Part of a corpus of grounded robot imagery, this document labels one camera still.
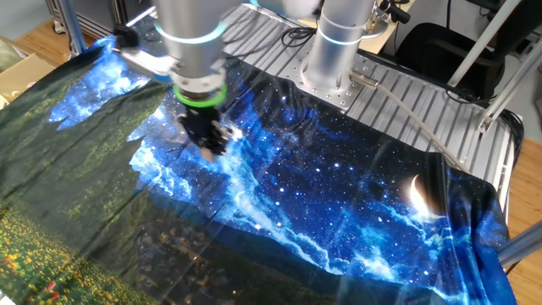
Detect brown cardboard box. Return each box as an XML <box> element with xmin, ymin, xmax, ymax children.
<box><xmin>0</xmin><ymin>53</ymin><xmax>56</xmax><ymax>103</ymax></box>

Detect beige wooden board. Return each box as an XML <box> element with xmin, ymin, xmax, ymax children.
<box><xmin>296</xmin><ymin>0</ymin><xmax>418</xmax><ymax>55</ymax></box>

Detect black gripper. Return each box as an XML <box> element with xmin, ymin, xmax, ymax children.
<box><xmin>178</xmin><ymin>105</ymin><xmax>235</xmax><ymax>156</ymax></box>

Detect black office chair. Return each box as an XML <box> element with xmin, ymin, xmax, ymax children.
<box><xmin>393</xmin><ymin>21</ymin><xmax>507</xmax><ymax>103</ymax></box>

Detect silver robot base mount plate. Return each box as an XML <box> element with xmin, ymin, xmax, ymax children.
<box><xmin>277</xmin><ymin>40</ymin><xmax>379</xmax><ymax>114</ymax></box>

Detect black cable bundle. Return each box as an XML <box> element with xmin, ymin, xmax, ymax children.
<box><xmin>501</xmin><ymin>108</ymin><xmax>526</xmax><ymax>179</ymax></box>

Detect black coiled cable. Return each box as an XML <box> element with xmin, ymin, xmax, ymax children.
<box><xmin>280</xmin><ymin>25</ymin><xmax>318</xmax><ymax>48</ymax></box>

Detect galaxy landscape printed cloth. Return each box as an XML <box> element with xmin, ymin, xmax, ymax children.
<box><xmin>0</xmin><ymin>14</ymin><xmax>518</xmax><ymax>305</ymax></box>

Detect black equipment case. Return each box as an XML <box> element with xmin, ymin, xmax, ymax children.
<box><xmin>467</xmin><ymin>0</ymin><xmax>542</xmax><ymax>56</ymax></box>

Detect black fixed camera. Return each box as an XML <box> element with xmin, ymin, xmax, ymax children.
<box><xmin>379</xmin><ymin>0</ymin><xmax>412</xmax><ymax>25</ymax></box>

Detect silver ribbed wrist camera bar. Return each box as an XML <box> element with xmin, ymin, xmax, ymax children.
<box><xmin>112</xmin><ymin>46</ymin><xmax>181</xmax><ymax>84</ymax></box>

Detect black box on camera bar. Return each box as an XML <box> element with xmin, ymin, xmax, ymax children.
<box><xmin>113</xmin><ymin>25</ymin><xmax>140</xmax><ymax>48</ymax></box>

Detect grey hose with metal connector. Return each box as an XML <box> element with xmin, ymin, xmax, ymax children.
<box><xmin>348</xmin><ymin>69</ymin><xmax>470</xmax><ymax>174</ymax></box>

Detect blue grey metal post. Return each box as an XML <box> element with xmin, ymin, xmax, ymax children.
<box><xmin>58</xmin><ymin>0</ymin><xmax>88</xmax><ymax>56</ymax></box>

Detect green flange ring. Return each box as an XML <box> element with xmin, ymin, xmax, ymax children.
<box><xmin>172</xmin><ymin>83</ymin><xmax>229</xmax><ymax>108</ymax></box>

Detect grey metal pole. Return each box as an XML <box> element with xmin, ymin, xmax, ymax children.
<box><xmin>497</xmin><ymin>219</ymin><xmax>542</xmax><ymax>269</ymax></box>

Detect aluminium frame rack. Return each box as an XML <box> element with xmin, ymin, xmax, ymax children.
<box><xmin>44</xmin><ymin>0</ymin><xmax>156</xmax><ymax>40</ymax></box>

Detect white aluminium frame pole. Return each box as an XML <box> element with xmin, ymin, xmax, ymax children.
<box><xmin>447</xmin><ymin>0</ymin><xmax>523</xmax><ymax>89</ymax></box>

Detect grey green bag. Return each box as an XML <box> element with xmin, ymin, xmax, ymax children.
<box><xmin>0</xmin><ymin>36</ymin><xmax>25</xmax><ymax>73</ymax></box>

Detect silver aluminium frame strut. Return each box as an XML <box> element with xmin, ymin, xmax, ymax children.
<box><xmin>477</xmin><ymin>44</ymin><xmax>542</xmax><ymax>135</ymax></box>

